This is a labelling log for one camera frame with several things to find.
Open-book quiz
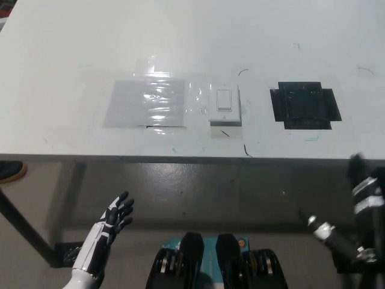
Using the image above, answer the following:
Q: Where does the black tape square patch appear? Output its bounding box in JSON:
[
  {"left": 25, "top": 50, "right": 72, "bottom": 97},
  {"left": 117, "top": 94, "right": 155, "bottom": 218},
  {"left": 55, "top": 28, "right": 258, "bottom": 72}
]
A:
[{"left": 269, "top": 81, "right": 343, "bottom": 131}]

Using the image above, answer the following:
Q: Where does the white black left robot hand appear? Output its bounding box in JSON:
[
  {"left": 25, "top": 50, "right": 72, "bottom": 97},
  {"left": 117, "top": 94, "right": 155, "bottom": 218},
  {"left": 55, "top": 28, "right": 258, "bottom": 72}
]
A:
[{"left": 73, "top": 191, "right": 135, "bottom": 279}]

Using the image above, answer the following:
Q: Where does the black table foot plate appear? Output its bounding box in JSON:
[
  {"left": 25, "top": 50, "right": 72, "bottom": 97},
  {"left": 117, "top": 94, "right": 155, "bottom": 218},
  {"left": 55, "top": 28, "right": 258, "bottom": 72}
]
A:
[
  {"left": 49, "top": 242, "right": 85, "bottom": 269},
  {"left": 330, "top": 240, "right": 377, "bottom": 274}
]

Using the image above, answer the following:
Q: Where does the black diagonal table brace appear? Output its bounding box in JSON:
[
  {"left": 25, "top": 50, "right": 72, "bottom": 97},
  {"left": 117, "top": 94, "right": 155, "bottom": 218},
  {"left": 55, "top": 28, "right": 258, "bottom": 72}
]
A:
[{"left": 0, "top": 188, "right": 57, "bottom": 267}]

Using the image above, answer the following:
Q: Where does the white rocker wall switch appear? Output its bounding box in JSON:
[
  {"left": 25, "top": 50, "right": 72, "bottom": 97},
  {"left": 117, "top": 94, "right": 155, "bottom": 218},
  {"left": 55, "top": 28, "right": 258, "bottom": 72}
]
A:
[{"left": 208, "top": 83, "right": 243, "bottom": 127}]

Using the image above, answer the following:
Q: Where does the black shoe with tan sole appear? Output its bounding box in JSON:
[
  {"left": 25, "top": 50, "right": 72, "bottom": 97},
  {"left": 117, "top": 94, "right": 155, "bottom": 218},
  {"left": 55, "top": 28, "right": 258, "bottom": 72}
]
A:
[{"left": 0, "top": 161, "right": 27, "bottom": 184}]

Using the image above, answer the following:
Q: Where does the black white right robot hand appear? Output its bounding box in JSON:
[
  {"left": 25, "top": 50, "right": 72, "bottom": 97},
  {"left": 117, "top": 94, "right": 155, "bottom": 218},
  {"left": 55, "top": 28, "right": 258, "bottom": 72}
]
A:
[{"left": 299, "top": 152, "right": 385, "bottom": 259}]

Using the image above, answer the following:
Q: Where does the clear plastic film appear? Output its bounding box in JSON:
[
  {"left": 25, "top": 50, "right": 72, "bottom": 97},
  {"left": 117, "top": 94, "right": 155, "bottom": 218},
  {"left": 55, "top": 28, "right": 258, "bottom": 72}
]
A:
[{"left": 131, "top": 55, "right": 213, "bottom": 136}]

